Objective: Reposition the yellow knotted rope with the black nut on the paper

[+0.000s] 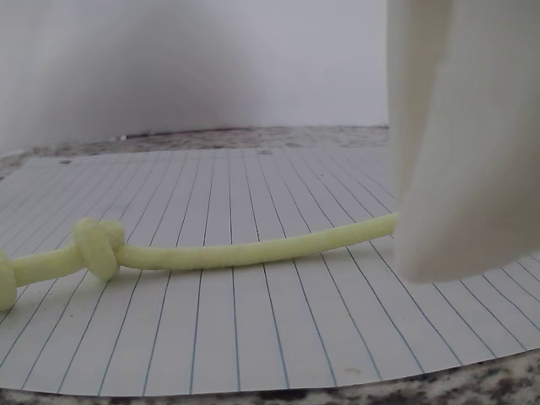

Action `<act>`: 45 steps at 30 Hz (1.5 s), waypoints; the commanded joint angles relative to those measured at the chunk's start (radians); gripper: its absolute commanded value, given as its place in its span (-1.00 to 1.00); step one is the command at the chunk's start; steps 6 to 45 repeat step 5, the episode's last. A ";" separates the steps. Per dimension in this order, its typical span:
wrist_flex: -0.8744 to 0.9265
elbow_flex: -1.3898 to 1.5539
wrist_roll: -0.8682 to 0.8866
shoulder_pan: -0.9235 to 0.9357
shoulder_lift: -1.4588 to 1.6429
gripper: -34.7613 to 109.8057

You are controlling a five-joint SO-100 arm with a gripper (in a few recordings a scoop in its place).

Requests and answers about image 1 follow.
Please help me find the white backdrop board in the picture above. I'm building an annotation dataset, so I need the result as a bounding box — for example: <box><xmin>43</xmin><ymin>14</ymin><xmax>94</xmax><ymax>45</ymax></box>
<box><xmin>0</xmin><ymin>0</ymin><xmax>390</xmax><ymax>157</ymax></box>

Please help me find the white lined paper sheet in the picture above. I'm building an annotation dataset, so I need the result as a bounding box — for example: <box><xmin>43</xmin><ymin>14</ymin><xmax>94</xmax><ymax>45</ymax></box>
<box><xmin>0</xmin><ymin>147</ymin><xmax>540</xmax><ymax>398</ymax></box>

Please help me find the yellow-green knotted rope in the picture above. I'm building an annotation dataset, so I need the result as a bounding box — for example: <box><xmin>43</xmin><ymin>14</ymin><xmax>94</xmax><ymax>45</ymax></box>
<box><xmin>0</xmin><ymin>212</ymin><xmax>401</xmax><ymax>312</ymax></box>

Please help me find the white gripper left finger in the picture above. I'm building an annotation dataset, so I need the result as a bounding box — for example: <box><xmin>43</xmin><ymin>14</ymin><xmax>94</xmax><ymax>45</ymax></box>
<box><xmin>386</xmin><ymin>0</ymin><xmax>455</xmax><ymax>271</ymax></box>

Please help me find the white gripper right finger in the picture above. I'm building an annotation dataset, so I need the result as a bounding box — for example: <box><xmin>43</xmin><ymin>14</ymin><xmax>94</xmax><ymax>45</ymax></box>
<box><xmin>400</xmin><ymin>0</ymin><xmax>540</xmax><ymax>283</ymax></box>

